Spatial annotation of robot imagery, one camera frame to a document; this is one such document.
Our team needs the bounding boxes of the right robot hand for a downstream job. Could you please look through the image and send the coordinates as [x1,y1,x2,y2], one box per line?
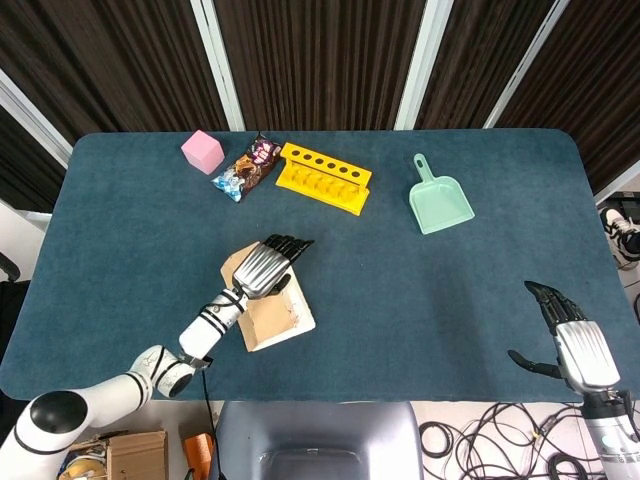
[507,280,623,395]

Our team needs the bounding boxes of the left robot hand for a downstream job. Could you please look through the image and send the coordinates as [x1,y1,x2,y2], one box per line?
[232,233,316,301]

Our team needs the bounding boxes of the spiral notebook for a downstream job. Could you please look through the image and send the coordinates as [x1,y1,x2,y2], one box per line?
[221,241,317,354]

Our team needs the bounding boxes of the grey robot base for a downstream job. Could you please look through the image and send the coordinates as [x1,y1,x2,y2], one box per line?
[208,400,425,480]

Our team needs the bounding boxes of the dark snack wrapper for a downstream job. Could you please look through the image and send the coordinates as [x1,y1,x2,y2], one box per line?
[210,133,283,204]

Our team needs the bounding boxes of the yellow test tube rack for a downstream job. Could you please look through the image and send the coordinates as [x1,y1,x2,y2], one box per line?
[274,141,374,218]

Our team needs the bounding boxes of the black and white sneaker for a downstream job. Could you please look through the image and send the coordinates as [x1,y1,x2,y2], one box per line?
[598,207,640,271]

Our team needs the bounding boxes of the pink foam cube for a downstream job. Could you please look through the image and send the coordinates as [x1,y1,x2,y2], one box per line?
[180,129,226,176]

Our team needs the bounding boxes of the blue table cloth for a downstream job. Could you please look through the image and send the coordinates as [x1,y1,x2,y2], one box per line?
[0,128,640,404]

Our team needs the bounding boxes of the mint green dustpan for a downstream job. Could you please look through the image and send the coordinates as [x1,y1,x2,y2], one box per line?
[407,153,476,236]

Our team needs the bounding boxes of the orange foam block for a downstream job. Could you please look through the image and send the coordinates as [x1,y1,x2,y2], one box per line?
[181,433,216,480]

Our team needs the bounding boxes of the cardboard box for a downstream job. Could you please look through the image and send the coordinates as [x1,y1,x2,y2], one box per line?
[59,429,169,480]

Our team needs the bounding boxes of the black office chair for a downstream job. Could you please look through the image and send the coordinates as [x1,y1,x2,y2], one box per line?
[0,252,32,354]

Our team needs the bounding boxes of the black floor cables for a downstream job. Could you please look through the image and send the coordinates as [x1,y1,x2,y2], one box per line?
[418,399,640,480]

